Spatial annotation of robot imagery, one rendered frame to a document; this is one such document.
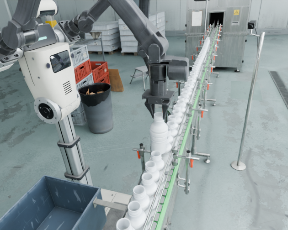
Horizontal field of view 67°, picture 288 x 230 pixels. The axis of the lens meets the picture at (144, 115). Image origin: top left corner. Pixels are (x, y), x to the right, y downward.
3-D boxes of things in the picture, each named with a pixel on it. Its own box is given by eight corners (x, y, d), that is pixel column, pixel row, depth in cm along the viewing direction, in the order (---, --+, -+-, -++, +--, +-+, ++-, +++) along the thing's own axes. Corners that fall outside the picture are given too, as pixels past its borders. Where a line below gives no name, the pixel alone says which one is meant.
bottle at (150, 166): (149, 189, 87) (146, 156, 79) (162, 194, 85) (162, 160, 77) (142, 200, 82) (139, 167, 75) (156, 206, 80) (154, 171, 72)
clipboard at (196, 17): (201, 26, 489) (202, 10, 474) (191, 26, 497) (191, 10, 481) (201, 25, 492) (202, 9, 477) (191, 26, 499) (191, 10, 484)
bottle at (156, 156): (163, 180, 91) (163, 148, 83) (165, 190, 86) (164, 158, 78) (149, 180, 91) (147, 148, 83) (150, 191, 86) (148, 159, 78)
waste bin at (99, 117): (108, 138, 302) (101, 96, 272) (80, 134, 316) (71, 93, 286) (121, 122, 339) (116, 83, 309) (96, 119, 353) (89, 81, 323)
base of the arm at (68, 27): (57, 23, 120) (70, 42, 123) (66, 14, 116) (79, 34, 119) (66, 21, 127) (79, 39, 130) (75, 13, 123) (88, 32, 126)
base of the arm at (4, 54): (19, 58, 93) (0, 33, 90) (29, 48, 89) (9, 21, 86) (2, 64, 85) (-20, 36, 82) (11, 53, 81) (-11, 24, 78)
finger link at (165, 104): (168, 124, 75) (168, 99, 71) (148, 122, 78) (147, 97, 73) (172, 115, 81) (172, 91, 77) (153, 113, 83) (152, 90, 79)
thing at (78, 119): (83, 126, 336) (81, 113, 325) (60, 124, 345) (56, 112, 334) (99, 108, 388) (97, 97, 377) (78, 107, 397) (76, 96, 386)
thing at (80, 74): (75, 85, 305) (71, 70, 295) (49, 85, 314) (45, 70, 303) (93, 72, 357) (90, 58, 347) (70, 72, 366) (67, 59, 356)
